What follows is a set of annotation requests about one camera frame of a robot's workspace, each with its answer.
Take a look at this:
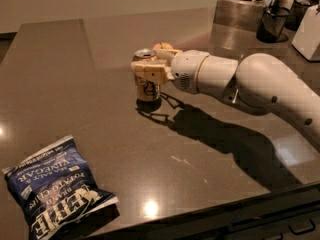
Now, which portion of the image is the orange soda can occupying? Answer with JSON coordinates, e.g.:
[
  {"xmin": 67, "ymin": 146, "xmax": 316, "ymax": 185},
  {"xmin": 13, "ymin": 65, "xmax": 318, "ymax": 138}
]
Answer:
[{"xmin": 132, "ymin": 47, "xmax": 162, "ymax": 103}]

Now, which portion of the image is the dark drawer with handle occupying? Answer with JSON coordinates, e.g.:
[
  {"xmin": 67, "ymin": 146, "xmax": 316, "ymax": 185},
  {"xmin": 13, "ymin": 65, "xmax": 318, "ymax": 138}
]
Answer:
[{"xmin": 89, "ymin": 183, "xmax": 320, "ymax": 240}]

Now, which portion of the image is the steel snack dispenser base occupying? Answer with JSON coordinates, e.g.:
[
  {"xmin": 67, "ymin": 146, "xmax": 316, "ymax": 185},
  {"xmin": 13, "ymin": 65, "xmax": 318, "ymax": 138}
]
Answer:
[{"xmin": 213, "ymin": 0, "xmax": 264, "ymax": 32}]

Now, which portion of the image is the white napkin holder box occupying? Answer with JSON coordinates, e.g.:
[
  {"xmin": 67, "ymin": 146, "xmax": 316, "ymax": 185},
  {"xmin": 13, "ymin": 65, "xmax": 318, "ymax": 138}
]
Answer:
[{"xmin": 292, "ymin": 5, "xmax": 320, "ymax": 62}]

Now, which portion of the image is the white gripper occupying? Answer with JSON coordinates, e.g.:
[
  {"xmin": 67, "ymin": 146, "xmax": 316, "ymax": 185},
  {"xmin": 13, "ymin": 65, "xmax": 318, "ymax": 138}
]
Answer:
[{"xmin": 131, "ymin": 49, "xmax": 209, "ymax": 94}]

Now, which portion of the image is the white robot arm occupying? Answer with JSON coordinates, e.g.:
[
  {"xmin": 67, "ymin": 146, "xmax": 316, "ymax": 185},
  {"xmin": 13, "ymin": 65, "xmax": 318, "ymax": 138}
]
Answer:
[{"xmin": 131, "ymin": 49, "xmax": 320, "ymax": 148}]

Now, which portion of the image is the red apple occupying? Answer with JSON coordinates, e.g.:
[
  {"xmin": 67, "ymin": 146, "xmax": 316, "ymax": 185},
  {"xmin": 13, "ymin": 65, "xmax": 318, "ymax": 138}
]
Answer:
[{"xmin": 152, "ymin": 42, "xmax": 173, "ymax": 50}]

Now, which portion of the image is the blue potato chip bag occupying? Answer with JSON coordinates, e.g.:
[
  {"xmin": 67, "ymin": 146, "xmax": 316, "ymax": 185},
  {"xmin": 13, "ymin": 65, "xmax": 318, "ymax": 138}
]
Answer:
[{"xmin": 3, "ymin": 135, "xmax": 118, "ymax": 240}]

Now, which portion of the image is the black mesh cup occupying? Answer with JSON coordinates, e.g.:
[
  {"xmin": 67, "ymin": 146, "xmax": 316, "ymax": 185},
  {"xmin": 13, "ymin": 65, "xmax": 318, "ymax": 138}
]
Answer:
[
  {"xmin": 256, "ymin": 6, "xmax": 289, "ymax": 43},
  {"xmin": 285, "ymin": 0, "xmax": 312, "ymax": 31}
]

